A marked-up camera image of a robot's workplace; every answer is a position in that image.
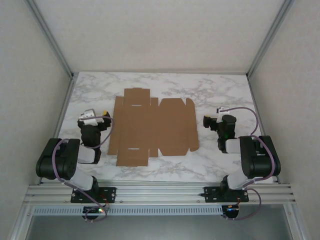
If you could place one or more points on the aluminium right side rail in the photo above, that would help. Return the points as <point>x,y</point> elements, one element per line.
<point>257,107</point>

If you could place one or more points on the aluminium frame post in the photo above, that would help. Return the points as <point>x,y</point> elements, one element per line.
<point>270,37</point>
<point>50,37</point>

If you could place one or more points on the aluminium left side rail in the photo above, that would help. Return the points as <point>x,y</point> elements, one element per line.
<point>61,120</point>

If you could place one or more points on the aluminium mounting rail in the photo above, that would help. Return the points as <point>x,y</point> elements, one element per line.
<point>160,192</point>

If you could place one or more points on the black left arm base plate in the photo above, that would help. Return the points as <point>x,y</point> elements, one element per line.
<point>110,193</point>

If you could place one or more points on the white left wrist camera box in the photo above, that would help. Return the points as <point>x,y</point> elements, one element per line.
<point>88,116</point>

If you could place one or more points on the aluminium right frame leg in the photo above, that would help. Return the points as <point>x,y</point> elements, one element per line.
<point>296,222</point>

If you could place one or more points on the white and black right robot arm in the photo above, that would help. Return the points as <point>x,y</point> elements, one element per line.
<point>235,180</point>

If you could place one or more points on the aluminium frame leg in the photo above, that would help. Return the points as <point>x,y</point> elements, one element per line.
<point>20,222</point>
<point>296,222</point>

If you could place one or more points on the brown cardboard box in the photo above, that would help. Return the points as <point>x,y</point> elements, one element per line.
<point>152,127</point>

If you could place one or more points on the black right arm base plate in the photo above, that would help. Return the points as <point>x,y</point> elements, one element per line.
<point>211,193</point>

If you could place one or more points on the aluminium left frame post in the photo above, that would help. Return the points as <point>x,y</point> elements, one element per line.
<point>50,37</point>

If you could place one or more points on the aluminium right frame post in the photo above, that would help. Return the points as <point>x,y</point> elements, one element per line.
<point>270,37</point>

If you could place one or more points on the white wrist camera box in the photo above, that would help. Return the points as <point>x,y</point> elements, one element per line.
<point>88,116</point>
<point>221,111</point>

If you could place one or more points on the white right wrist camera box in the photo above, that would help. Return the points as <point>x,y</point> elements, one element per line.
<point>221,111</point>

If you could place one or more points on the aluminium left frame leg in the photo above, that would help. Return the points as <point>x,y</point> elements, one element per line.
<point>20,222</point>

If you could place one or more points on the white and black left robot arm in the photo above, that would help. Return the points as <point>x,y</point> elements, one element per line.
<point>82,180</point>

